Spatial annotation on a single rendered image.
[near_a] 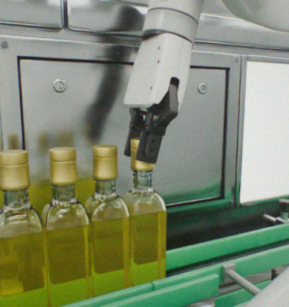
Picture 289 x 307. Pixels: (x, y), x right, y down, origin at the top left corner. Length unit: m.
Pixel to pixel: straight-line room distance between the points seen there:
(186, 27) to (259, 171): 0.43
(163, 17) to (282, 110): 0.45
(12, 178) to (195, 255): 0.35
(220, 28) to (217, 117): 0.18
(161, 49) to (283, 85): 0.44
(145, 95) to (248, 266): 0.34
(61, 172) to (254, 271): 0.37
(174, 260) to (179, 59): 0.34
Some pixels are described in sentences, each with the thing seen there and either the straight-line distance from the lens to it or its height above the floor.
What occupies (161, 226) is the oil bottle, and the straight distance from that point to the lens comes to 0.47.
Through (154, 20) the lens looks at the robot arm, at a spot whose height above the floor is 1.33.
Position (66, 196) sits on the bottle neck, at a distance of 0.42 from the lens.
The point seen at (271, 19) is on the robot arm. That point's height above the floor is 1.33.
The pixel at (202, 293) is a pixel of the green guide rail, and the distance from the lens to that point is 0.52.
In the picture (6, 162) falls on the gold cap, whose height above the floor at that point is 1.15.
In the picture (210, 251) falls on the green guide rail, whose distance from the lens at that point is 0.62.
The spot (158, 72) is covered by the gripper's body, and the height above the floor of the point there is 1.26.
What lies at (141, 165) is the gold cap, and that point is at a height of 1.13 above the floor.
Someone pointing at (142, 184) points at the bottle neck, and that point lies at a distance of 0.46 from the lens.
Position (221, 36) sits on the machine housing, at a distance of 0.70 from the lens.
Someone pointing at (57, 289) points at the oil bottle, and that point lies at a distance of 0.45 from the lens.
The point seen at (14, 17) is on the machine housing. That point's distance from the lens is 0.56.
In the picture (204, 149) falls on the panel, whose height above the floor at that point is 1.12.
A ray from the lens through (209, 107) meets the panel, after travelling 0.67.
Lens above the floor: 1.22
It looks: 9 degrees down
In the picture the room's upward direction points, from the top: straight up
